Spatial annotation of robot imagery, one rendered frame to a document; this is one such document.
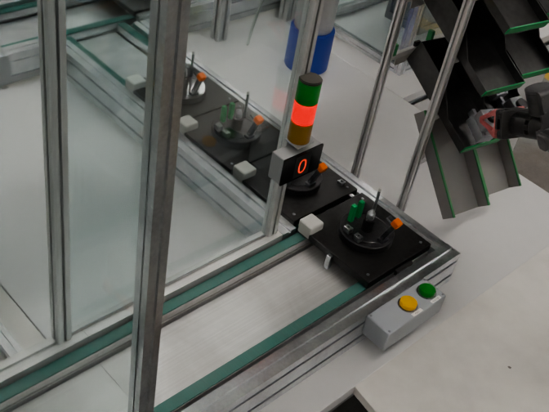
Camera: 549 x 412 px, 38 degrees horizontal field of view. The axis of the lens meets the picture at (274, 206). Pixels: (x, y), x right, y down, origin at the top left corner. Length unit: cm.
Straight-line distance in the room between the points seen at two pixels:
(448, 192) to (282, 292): 50
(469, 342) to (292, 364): 50
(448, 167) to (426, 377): 57
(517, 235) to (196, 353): 104
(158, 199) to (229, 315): 86
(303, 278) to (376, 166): 62
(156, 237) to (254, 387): 67
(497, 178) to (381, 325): 65
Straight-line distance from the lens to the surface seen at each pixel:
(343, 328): 177
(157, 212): 99
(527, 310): 214
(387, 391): 182
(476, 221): 234
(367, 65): 293
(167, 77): 88
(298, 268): 194
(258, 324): 180
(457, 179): 214
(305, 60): 165
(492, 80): 195
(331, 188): 211
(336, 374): 182
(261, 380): 164
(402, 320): 183
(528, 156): 437
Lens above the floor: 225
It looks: 40 degrees down
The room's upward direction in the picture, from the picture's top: 11 degrees clockwise
